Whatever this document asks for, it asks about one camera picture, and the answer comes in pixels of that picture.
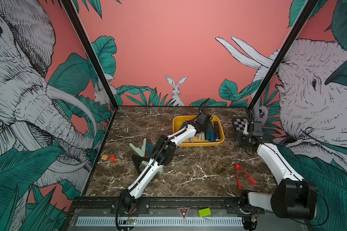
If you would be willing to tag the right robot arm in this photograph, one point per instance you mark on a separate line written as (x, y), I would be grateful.
(294, 197)

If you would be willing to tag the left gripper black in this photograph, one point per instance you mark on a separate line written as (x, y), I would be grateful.
(210, 124)

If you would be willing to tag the black mounting rail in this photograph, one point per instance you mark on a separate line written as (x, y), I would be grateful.
(146, 204)

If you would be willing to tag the black frame post left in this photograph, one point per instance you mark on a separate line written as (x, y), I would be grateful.
(79, 28)

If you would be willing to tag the wooden letter block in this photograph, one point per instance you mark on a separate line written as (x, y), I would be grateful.
(104, 157)

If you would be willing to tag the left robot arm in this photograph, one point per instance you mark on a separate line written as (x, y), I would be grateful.
(162, 155)

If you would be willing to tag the black frame post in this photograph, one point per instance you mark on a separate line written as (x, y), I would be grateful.
(302, 18)
(79, 28)

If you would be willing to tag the black frame post right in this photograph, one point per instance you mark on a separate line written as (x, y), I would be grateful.
(302, 18)

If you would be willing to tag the mint green pliers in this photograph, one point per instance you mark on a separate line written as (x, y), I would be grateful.
(155, 167)
(139, 151)

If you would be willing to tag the yellow plastic storage tray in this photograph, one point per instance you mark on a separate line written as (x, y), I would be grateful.
(180, 119)

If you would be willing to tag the red plastic tool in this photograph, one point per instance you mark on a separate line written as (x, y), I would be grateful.
(242, 174)

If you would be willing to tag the black white checkerboard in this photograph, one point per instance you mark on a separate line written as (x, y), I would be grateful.
(239, 124)

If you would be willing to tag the teal pliers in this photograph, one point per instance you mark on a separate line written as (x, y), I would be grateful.
(149, 148)
(212, 136)
(208, 135)

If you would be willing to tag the black pliers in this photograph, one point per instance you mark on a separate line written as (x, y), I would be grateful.
(137, 160)
(217, 131)

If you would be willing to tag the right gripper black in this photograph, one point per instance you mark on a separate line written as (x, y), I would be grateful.
(238, 135)

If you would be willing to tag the red cube block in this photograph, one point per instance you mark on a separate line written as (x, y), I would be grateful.
(112, 159)

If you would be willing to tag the green sticky note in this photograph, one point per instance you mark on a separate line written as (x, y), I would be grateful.
(204, 212)

